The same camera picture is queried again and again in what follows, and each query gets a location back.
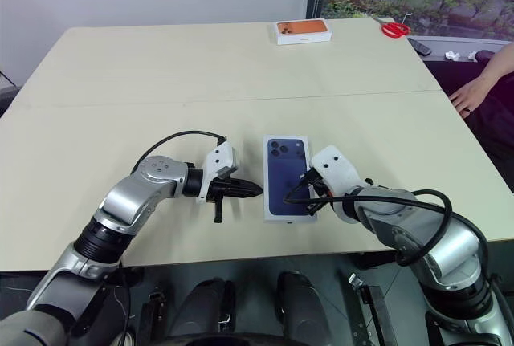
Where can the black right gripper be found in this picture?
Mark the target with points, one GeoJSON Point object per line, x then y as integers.
{"type": "Point", "coordinates": [319, 191]}

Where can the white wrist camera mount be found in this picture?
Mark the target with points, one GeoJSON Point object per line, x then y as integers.
{"type": "Point", "coordinates": [337, 169]}
{"type": "Point", "coordinates": [219, 159]}

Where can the bystander dark clothing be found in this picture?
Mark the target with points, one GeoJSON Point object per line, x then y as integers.
{"type": "Point", "coordinates": [498, 129]}

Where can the black remote control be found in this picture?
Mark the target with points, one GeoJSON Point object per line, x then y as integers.
{"type": "Point", "coordinates": [419, 47]}

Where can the dark rounded shape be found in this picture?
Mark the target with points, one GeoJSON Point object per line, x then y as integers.
{"type": "Point", "coordinates": [303, 306]}

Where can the grey side desk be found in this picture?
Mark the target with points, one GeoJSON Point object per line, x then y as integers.
{"type": "Point", "coordinates": [445, 43]}

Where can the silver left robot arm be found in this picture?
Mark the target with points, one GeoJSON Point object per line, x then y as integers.
{"type": "Point", "coordinates": [132, 197]}

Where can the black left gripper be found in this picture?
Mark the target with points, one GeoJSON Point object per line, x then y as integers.
{"type": "Point", "coordinates": [219, 191]}

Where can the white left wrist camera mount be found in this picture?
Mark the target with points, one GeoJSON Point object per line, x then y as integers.
{"type": "Point", "coordinates": [219, 159]}

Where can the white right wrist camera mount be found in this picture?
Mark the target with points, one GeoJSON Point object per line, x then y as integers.
{"type": "Point", "coordinates": [337, 169]}

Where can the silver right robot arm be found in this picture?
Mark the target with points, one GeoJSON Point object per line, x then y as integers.
{"type": "Point", "coordinates": [449, 249]}

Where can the orange print phone box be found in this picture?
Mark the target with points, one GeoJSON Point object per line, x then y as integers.
{"type": "Point", "coordinates": [303, 31]}

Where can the bystander bare hand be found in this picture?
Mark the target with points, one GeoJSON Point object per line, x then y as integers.
{"type": "Point", "coordinates": [471, 97]}

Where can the bystander bare forearm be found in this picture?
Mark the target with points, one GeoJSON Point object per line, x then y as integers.
{"type": "Point", "coordinates": [498, 63]}

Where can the black metal bracket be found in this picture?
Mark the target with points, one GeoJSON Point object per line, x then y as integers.
{"type": "Point", "coordinates": [154, 314]}
{"type": "Point", "coordinates": [371, 310]}

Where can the black frame object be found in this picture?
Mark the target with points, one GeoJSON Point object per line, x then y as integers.
{"type": "Point", "coordinates": [6, 93]}

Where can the crumpled white paper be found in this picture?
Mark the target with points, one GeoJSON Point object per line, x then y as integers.
{"type": "Point", "coordinates": [452, 55]}
{"type": "Point", "coordinates": [471, 55]}

